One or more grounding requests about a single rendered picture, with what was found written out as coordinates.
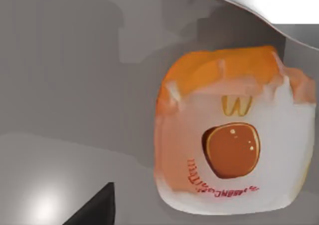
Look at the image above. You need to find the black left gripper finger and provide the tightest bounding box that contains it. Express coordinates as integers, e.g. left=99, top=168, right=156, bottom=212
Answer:
left=62, top=182, right=116, bottom=225

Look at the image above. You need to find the white and orange burger box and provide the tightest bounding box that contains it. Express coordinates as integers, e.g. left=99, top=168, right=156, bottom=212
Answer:
left=153, top=45, right=316, bottom=216

